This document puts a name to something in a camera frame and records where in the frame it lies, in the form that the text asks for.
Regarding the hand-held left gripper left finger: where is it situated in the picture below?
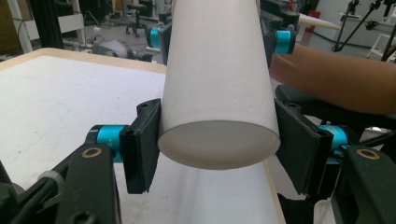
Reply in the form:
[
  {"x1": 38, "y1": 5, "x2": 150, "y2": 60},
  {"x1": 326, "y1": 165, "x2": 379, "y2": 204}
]
[{"x1": 86, "y1": 98, "x2": 163, "y2": 194}]

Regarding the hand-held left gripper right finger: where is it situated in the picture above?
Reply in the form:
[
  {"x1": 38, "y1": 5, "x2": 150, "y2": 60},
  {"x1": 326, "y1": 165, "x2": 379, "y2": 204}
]
[{"x1": 274, "y1": 98, "x2": 349, "y2": 195}]

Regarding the stack of white paper cups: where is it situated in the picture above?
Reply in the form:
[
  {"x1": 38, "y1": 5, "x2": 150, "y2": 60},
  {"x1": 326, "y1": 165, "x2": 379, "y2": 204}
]
[{"x1": 157, "y1": 0, "x2": 281, "y2": 171}]

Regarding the red box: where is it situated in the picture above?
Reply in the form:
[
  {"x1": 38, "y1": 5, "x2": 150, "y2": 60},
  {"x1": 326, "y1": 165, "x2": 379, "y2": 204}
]
[{"x1": 306, "y1": 9, "x2": 321, "y2": 33}]

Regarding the white table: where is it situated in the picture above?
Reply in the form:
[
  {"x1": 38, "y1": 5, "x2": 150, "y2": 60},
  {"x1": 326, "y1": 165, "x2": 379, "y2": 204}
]
[{"x1": 297, "y1": 13, "x2": 343, "y2": 32}]

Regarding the black office chair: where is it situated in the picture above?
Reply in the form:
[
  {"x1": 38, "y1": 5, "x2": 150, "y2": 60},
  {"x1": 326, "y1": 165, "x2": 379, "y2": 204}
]
[{"x1": 125, "y1": 3, "x2": 149, "y2": 39}]

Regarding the grey floor device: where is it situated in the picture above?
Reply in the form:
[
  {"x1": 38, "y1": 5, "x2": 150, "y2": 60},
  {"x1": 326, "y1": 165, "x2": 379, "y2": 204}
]
[{"x1": 92, "y1": 38, "x2": 136, "y2": 60}]

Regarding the dark cloth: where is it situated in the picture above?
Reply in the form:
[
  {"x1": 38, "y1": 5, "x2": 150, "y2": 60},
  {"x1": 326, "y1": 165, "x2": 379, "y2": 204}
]
[{"x1": 276, "y1": 192, "x2": 316, "y2": 224}]

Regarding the black tripod stand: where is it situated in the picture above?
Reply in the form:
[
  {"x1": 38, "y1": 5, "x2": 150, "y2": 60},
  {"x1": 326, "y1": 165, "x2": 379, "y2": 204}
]
[
  {"x1": 381, "y1": 22, "x2": 396, "y2": 63},
  {"x1": 332, "y1": 0, "x2": 384, "y2": 53}
]

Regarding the white panel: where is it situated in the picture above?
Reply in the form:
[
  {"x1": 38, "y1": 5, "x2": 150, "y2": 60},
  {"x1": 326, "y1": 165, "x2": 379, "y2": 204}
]
[{"x1": 57, "y1": 13, "x2": 85, "y2": 34}]

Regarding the black metal frame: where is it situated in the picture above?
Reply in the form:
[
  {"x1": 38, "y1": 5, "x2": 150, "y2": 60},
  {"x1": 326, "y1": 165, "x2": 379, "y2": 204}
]
[{"x1": 29, "y1": 0, "x2": 64, "y2": 50}]

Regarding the white post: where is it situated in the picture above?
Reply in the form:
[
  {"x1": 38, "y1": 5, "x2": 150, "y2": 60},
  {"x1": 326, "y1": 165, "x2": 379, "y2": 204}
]
[{"x1": 7, "y1": 0, "x2": 34, "y2": 54}]

